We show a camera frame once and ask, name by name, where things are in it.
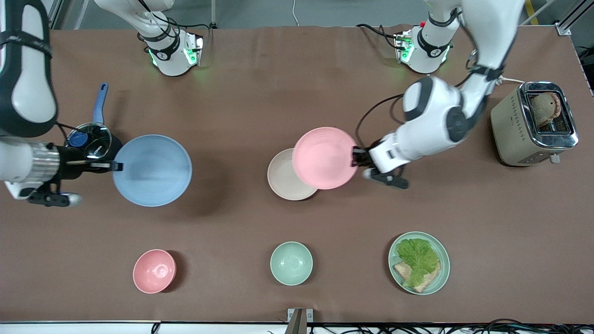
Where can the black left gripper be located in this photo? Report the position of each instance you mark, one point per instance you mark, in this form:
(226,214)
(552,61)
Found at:
(361,157)

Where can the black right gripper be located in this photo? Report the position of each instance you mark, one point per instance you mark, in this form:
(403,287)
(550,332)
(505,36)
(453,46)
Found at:
(74,163)

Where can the pink plate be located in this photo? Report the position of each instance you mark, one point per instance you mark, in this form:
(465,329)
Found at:
(325,157)

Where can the blue plate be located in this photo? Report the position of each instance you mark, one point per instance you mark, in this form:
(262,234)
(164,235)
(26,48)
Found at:
(153,171)

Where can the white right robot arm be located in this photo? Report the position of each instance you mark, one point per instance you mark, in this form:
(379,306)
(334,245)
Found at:
(28,93)

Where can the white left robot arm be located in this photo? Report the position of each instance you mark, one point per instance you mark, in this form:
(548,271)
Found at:
(431,120)

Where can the glass lid with blue knob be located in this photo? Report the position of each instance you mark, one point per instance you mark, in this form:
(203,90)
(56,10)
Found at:
(90,137)

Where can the beige plate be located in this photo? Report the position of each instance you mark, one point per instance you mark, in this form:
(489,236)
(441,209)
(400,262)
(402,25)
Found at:
(283,178)

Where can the pink bowl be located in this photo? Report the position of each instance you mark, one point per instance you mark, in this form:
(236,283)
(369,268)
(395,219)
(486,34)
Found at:
(154,271)

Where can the green-lit base control box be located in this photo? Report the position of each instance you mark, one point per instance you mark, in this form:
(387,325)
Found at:
(403,46)
(194,50)

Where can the green lettuce leaf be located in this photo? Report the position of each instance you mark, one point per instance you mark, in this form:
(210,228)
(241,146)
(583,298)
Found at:
(417,255)

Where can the green bowl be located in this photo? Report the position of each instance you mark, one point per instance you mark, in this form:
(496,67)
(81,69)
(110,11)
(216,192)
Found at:
(291,263)

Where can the brown bread slice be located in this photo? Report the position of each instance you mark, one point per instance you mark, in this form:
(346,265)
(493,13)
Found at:
(429,280)

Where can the green plate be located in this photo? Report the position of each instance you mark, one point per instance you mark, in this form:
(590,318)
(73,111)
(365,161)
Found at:
(443,273)

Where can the beige chrome toaster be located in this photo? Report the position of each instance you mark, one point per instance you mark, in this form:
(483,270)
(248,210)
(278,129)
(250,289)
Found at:
(508,125)

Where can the toast slice in toaster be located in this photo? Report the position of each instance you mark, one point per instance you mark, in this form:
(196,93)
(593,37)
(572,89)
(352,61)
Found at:
(545,109)

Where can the metal table bracket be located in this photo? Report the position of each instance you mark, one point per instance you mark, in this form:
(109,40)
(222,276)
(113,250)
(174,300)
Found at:
(299,321)

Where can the aluminium frame profile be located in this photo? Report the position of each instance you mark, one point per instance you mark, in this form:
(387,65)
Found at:
(571,18)

